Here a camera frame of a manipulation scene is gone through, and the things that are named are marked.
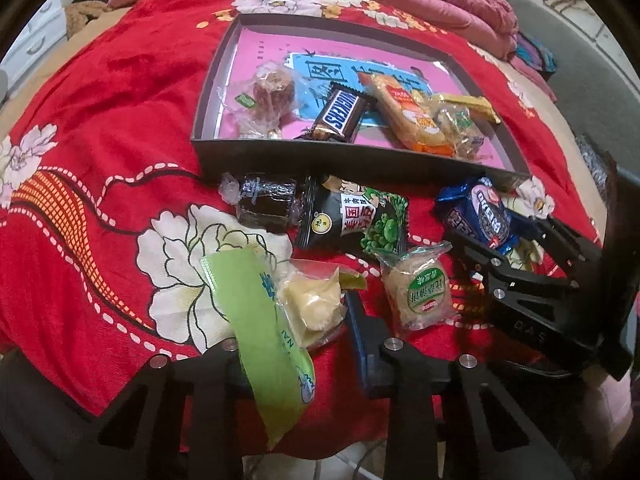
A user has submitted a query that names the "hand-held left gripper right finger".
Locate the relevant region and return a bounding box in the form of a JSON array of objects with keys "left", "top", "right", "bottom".
[{"left": 344, "top": 290, "right": 576, "bottom": 480}]

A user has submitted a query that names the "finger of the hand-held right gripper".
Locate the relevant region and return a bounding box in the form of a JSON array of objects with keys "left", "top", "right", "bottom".
[
  {"left": 540, "top": 215, "right": 603, "bottom": 273},
  {"left": 442, "top": 230, "right": 531, "bottom": 291}
]

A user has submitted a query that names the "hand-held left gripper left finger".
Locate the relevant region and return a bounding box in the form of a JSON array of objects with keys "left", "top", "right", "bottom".
[{"left": 65, "top": 337, "right": 266, "bottom": 480}]

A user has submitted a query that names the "blue cookie packet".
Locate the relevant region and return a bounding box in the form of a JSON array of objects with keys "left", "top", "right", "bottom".
[{"left": 435, "top": 175, "right": 536, "bottom": 256}]

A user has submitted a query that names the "light green pastry packet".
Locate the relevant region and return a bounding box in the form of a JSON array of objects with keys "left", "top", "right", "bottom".
[{"left": 200, "top": 250, "right": 368, "bottom": 451}]

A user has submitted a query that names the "round green-label pastry packet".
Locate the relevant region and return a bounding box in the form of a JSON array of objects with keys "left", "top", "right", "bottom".
[{"left": 377, "top": 241, "right": 458, "bottom": 332}]

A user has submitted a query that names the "black green pea packet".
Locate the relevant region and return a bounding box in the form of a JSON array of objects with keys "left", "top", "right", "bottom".
[{"left": 295, "top": 175, "right": 411, "bottom": 256}]

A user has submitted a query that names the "clear green-print pastry packet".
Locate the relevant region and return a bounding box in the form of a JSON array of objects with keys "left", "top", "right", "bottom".
[{"left": 432, "top": 102, "right": 486, "bottom": 161}]

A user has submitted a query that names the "yellow wafer bar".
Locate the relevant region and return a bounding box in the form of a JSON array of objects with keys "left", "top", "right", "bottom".
[{"left": 430, "top": 92, "right": 501, "bottom": 125}]

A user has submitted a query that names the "orange rice cracker packet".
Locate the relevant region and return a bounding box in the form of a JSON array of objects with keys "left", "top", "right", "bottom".
[{"left": 360, "top": 72, "right": 453, "bottom": 156}]

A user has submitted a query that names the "shallow grey cardboard box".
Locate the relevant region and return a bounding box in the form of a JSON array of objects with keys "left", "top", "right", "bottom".
[{"left": 190, "top": 12, "right": 533, "bottom": 196}]

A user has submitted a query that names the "brown chocolate bar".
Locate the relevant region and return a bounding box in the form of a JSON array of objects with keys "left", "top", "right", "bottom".
[{"left": 295, "top": 82, "right": 378, "bottom": 143}]

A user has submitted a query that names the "clear-wrapped brown round pastry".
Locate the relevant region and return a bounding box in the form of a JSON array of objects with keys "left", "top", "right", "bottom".
[{"left": 220, "top": 62, "right": 301, "bottom": 138}]

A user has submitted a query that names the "person's right forearm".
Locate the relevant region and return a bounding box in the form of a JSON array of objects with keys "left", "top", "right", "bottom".
[{"left": 590, "top": 375, "right": 640, "bottom": 441}]

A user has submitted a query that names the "dark patterned cloth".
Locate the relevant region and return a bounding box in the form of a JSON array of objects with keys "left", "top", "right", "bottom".
[{"left": 575, "top": 132, "right": 616, "bottom": 196}]

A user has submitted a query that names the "clear-wrapped dark brown cake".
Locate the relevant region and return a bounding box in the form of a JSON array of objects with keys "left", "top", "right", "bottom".
[{"left": 220, "top": 171, "right": 303, "bottom": 233}]

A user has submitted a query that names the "purple and blue cloth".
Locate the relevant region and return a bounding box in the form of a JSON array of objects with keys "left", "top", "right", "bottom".
[{"left": 512, "top": 30, "right": 558, "bottom": 81}]

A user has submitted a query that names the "red floral blanket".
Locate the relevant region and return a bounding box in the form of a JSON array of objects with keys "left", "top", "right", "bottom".
[{"left": 0, "top": 0, "right": 601, "bottom": 461}]

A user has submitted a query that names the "pink and blue book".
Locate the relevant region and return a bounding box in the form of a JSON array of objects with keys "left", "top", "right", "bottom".
[{"left": 215, "top": 27, "right": 501, "bottom": 161}]

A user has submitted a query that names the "brown knitted plush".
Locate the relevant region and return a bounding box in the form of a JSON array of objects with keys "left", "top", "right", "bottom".
[{"left": 65, "top": 2, "right": 113, "bottom": 36}]

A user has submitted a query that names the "white drawer cabinet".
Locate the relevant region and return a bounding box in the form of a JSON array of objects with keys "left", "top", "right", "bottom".
[{"left": 0, "top": 0, "right": 68, "bottom": 106}]

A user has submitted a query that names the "tree wall painting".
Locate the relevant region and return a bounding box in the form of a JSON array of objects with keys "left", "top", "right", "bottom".
[{"left": 542, "top": 0, "right": 606, "bottom": 41}]

